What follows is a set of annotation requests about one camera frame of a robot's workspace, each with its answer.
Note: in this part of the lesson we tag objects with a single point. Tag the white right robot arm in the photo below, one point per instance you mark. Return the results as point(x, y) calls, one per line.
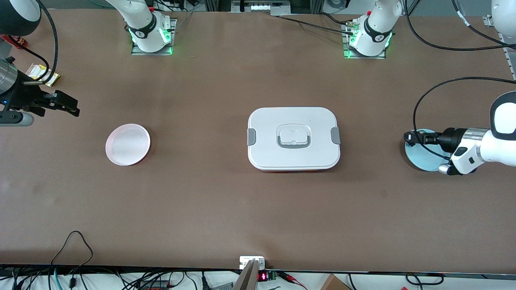
point(145, 36)

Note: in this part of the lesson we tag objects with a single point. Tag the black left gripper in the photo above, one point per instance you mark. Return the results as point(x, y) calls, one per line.
point(450, 139)

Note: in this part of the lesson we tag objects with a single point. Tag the brown cardboard box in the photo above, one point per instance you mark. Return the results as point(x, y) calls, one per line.
point(333, 283)

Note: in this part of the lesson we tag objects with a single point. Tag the yellow open carton box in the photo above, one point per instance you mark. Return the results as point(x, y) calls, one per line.
point(42, 72)

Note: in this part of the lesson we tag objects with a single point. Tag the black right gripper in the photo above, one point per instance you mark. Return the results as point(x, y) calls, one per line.
point(21, 97)

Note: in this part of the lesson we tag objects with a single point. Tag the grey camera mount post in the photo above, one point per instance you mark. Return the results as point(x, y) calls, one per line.
point(246, 278)

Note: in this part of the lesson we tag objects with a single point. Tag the light blue round plate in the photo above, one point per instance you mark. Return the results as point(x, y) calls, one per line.
point(421, 159)

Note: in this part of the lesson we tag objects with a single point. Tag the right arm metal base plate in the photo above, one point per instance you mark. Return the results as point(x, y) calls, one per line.
point(139, 52)

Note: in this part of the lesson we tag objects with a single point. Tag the grey metal equipment rack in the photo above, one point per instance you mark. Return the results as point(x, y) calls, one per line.
point(262, 7)

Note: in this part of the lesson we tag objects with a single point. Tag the red black clip leads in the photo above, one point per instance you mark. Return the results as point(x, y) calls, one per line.
point(292, 278)

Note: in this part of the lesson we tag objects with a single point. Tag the red drink can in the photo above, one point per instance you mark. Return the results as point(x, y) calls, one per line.
point(18, 41)

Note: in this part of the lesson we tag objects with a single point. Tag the red digit display module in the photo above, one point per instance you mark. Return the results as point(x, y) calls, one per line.
point(263, 276)

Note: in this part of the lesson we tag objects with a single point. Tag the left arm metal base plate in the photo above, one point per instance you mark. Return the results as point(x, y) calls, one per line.
point(365, 57)

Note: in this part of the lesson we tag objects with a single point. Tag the white lidded lunch box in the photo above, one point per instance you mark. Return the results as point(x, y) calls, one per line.
point(294, 157)

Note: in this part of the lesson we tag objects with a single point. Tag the aluminium profile bracket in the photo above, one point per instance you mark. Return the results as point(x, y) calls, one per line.
point(508, 56)

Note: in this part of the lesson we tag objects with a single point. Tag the small white device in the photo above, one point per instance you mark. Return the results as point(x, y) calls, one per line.
point(246, 261)

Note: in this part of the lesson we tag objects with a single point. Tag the pink round plate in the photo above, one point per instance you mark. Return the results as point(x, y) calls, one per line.
point(127, 145)

